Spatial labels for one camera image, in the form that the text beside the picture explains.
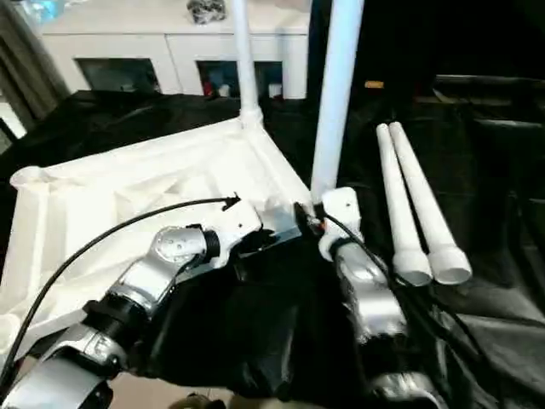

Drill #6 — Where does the dark robot foot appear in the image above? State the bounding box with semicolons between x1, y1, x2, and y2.
169;393;227;409

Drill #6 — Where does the black television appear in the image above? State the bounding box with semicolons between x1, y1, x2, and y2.
433;0;545;106

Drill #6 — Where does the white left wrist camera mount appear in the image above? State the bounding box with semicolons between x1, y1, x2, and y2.
207;201;266;270

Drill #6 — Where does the grey curtain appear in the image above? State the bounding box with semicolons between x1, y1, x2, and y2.
0;0;70;135

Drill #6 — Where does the white cabinet with glass doors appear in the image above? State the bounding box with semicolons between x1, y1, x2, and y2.
39;0;313;101

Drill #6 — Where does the black left wrist camera cable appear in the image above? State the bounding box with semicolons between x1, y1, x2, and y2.
0;191;243;378

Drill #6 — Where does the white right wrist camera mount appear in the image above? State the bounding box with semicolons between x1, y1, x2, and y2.
318;186;364;262

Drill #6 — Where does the white plastic table leg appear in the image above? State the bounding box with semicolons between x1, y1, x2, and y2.
228;0;266;130
374;122;434;287
309;0;366;206
387;120;473;286

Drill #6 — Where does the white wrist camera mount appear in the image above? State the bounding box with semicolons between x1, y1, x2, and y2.
207;201;266;270
318;186;364;262

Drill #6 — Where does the clear bag on cabinet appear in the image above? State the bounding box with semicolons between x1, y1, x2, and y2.
186;0;227;26

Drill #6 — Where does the blue plastic item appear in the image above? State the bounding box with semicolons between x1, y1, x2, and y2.
20;0;65;21

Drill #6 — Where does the white plastic table top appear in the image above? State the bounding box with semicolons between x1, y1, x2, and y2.
0;113;315;355

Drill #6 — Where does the black mat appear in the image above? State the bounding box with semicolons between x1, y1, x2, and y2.
0;89;545;406

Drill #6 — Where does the black box with beige label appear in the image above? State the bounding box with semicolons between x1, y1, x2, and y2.
308;0;436;118

